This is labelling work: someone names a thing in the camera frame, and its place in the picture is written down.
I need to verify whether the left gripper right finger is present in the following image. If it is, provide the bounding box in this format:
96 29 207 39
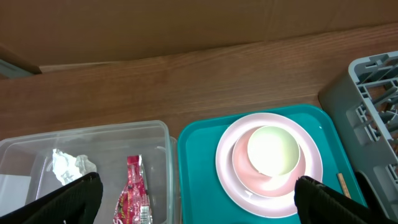
294 175 397 224

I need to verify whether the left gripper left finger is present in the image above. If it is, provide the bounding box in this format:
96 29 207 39
1 172 103 224

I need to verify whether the wooden chopstick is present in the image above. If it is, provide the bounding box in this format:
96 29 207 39
337 173 351 198

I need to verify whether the red snack wrapper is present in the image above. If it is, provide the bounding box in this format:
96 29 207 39
113 155 153 224

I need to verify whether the grey dishwasher rack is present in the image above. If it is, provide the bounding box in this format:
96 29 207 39
318 52 397 220

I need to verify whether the crumpled white tissue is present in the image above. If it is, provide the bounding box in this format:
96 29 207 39
52 149 97 185

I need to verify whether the small pink saucer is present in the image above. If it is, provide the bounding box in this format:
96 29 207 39
232 127 306 197

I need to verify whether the large pink plate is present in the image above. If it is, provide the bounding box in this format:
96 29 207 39
215 113 323 218

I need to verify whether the white label sticker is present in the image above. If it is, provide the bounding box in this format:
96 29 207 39
0 174 31 216

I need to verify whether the clear plastic bin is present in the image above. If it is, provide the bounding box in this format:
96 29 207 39
1 121 181 223

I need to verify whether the pale green cup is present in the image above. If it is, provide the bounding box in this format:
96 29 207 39
247 126 301 177

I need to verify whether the teal serving tray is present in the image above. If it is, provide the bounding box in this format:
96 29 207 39
177 105 366 224

